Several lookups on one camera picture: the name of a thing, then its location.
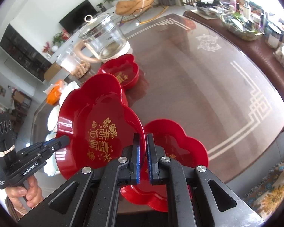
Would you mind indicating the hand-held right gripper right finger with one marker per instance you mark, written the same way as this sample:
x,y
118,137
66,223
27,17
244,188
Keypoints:
x,y
149,163

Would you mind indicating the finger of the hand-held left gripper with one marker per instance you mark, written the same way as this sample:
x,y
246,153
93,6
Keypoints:
x,y
59,144
51,142

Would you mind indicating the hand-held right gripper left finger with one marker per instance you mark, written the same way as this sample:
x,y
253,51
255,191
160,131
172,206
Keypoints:
x,y
137,160

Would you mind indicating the blue-rimmed scalloped white bowl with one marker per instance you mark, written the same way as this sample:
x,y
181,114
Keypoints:
x,y
51,153

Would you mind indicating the black-rimmed white bowl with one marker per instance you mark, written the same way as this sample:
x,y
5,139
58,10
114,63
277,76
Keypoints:
x,y
54,118

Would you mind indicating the red flower-shaped plate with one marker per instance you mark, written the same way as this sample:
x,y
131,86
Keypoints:
x,y
85,113
126,69
179,146

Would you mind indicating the person's left forearm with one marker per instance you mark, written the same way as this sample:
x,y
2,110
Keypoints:
x,y
13,210

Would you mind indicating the person's left hand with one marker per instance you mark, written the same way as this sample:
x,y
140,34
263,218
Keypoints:
x,y
34,194

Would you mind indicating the orange tissue box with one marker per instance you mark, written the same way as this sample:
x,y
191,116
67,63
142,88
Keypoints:
x,y
53,94

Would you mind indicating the cardboard box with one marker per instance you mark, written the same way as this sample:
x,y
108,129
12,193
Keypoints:
x,y
52,72

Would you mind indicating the clear plastic snack jar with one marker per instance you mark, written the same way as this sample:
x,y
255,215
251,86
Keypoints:
x,y
73,63

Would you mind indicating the red flowers in vase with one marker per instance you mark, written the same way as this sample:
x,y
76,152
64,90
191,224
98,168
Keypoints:
x,y
46,48

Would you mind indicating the dark display cabinet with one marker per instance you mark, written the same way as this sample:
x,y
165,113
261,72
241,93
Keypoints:
x,y
23,52

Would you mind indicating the red-leaved potted plant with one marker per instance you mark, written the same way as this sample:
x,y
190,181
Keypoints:
x,y
60,37

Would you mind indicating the floral patterned cushion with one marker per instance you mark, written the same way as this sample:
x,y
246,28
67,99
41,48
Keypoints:
x,y
272,189

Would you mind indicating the black television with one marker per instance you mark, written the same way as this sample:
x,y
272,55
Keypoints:
x,y
78,16

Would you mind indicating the glass tray of clutter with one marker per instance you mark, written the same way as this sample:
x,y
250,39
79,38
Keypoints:
x,y
241,27

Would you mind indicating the tray of dark clutter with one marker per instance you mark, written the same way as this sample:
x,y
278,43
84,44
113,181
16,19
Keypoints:
x,y
210,9

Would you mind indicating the white lidded jar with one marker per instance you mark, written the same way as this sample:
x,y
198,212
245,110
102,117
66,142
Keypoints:
x,y
273,36

